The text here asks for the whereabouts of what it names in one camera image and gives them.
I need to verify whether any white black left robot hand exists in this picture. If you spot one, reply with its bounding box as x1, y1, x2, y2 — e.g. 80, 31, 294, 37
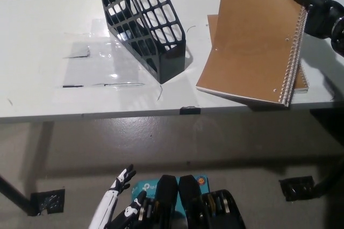
88, 163, 147, 229

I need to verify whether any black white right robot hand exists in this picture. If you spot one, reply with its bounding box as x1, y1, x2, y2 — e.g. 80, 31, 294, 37
284, 0, 344, 39

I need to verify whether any brown spiral notebook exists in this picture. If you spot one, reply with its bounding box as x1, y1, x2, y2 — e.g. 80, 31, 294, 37
206, 15, 310, 95
195, 0, 315, 111

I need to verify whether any black lattice book holder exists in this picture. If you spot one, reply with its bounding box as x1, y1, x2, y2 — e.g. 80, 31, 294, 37
95, 0, 187, 84

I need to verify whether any teal cardboard box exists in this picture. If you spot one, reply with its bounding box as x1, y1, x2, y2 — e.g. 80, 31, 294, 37
131, 176, 209, 213

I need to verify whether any black floor plate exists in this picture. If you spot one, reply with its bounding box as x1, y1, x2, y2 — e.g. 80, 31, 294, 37
30, 189, 66, 217
278, 175, 316, 202

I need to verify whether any grey upright table leg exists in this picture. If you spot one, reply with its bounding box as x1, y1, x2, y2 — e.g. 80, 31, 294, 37
37, 121, 55, 180

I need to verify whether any small black edge clip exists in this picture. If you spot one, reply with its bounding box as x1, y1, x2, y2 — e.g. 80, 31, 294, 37
179, 106, 202, 115

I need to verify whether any clear plastic sheet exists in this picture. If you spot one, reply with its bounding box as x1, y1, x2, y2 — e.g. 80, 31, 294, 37
58, 20, 147, 89

